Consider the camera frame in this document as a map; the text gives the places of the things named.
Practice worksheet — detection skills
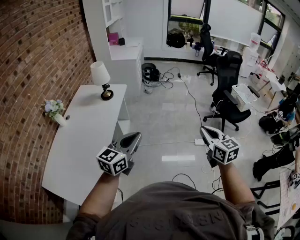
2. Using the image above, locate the pink box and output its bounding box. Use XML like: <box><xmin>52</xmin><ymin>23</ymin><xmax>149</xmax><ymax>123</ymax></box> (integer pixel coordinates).
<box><xmin>107</xmin><ymin>32</ymin><xmax>120</xmax><ymax>46</ymax></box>

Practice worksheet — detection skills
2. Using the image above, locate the long black cable with adapter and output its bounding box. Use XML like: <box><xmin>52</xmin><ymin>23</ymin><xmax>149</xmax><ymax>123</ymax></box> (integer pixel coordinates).
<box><xmin>161</xmin><ymin>67</ymin><xmax>203</xmax><ymax>128</ymax></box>

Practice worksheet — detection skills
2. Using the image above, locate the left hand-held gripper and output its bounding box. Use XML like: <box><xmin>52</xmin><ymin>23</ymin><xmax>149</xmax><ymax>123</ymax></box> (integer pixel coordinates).
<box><xmin>95</xmin><ymin>131</ymin><xmax>143</xmax><ymax>176</ymax></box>

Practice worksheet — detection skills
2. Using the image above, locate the person's left forearm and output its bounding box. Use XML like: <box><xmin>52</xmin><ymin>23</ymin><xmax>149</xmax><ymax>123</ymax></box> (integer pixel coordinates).
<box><xmin>78</xmin><ymin>172</ymin><xmax>122</xmax><ymax>217</ymax></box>

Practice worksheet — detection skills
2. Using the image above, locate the black backpack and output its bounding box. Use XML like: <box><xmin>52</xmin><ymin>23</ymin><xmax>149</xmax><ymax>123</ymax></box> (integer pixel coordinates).
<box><xmin>166</xmin><ymin>32</ymin><xmax>187</xmax><ymax>49</ymax></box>

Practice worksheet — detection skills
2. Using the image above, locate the looped black floor cable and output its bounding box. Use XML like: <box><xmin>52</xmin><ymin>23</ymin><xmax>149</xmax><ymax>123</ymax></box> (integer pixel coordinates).
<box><xmin>172</xmin><ymin>173</ymin><xmax>198</xmax><ymax>189</ymax></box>

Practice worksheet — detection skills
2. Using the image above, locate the person's torso in grey shirt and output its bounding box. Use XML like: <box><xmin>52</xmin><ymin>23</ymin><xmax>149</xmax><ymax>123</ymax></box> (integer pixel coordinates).
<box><xmin>67</xmin><ymin>181</ymin><xmax>276</xmax><ymax>240</ymax></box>

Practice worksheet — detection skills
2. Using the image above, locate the white cabinet with shelves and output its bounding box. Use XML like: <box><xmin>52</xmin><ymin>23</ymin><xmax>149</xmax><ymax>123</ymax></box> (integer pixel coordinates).
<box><xmin>83</xmin><ymin>0</ymin><xmax>145</xmax><ymax>98</ymax></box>

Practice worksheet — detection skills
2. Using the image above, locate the black metal frame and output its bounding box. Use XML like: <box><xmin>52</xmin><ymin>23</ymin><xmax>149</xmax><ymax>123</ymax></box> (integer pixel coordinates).
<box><xmin>249</xmin><ymin>180</ymin><xmax>282</xmax><ymax>214</ymax></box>

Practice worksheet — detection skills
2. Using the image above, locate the white patterned table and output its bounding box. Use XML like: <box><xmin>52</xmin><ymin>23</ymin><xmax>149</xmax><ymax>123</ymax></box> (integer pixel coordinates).
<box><xmin>276</xmin><ymin>167</ymin><xmax>300</xmax><ymax>231</ymax></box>

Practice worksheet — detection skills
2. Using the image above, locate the white table with wooden legs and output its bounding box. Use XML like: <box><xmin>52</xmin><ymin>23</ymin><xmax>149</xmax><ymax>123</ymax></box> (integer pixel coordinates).
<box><xmin>254</xmin><ymin>62</ymin><xmax>288</xmax><ymax>109</ymax></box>

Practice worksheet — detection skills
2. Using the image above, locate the white roller blind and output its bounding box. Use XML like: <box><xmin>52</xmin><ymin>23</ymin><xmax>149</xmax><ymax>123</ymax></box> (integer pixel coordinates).
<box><xmin>208</xmin><ymin>0</ymin><xmax>263</xmax><ymax>47</ymax></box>

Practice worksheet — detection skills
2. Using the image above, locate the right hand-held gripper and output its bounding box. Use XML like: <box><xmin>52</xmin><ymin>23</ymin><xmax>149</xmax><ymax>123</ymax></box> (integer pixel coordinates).
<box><xmin>199</xmin><ymin>126</ymin><xmax>241</xmax><ymax>168</ymax></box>

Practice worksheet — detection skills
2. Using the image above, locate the white table lamp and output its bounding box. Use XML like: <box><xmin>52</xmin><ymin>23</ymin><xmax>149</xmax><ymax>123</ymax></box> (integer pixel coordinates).
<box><xmin>90</xmin><ymin>61</ymin><xmax>114</xmax><ymax>101</ymax></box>

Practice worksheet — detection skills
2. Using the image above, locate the white desk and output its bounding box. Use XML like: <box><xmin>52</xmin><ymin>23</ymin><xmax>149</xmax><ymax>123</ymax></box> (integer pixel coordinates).
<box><xmin>41</xmin><ymin>84</ymin><xmax>128</xmax><ymax>207</ymax></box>

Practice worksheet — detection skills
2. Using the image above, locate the black-framed window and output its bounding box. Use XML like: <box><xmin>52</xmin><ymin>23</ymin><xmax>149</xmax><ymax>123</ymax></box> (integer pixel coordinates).
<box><xmin>257</xmin><ymin>0</ymin><xmax>286</xmax><ymax>48</ymax></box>
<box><xmin>167</xmin><ymin>0</ymin><xmax>211</xmax><ymax>50</ymax></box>

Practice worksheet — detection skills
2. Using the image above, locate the person's right forearm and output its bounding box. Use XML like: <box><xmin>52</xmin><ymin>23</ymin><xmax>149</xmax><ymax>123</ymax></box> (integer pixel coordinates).
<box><xmin>217</xmin><ymin>161</ymin><xmax>255</xmax><ymax>207</ymax></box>

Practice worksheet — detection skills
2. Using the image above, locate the black headset gear pile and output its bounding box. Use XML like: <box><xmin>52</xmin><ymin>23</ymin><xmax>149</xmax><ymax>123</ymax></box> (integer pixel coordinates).
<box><xmin>141</xmin><ymin>62</ymin><xmax>161</xmax><ymax>86</ymax></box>

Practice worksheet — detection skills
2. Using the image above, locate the white vase with pale flowers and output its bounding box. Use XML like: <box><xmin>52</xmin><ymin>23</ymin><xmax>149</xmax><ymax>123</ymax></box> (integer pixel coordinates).
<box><xmin>44</xmin><ymin>98</ymin><xmax>68</xmax><ymax>128</ymax></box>

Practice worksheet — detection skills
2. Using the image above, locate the coiled black cable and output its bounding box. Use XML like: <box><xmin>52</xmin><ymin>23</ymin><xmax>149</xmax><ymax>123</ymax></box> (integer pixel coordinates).
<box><xmin>159</xmin><ymin>71</ymin><xmax>175</xmax><ymax>90</ymax></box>

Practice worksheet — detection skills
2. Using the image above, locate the grey shoulder strap buckle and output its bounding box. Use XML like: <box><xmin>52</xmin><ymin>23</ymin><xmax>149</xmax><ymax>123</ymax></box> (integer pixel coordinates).
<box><xmin>243</xmin><ymin>206</ymin><xmax>266</xmax><ymax>240</ymax></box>

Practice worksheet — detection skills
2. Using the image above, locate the black office chair with basket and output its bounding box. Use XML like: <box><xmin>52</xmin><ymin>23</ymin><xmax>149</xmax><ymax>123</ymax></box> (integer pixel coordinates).
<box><xmin>202</xmin><ymin>50</ymin><xmax>261</xmax><ymax>133</ymax></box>

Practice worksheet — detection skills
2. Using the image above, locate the white plastic basket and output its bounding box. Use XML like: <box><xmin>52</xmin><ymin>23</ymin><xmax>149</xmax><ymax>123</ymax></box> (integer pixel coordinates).
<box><xmin>231</xmin><ymin>83</ymin><xmax>257</xmax><ymax>112</ymax></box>

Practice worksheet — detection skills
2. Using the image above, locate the white water dispenser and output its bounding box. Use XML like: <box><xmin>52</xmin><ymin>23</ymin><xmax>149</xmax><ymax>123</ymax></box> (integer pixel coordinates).
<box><xmin>240</xmin><ymin>32</ymin><xmax>262</xmax><ymax>78</ymax></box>

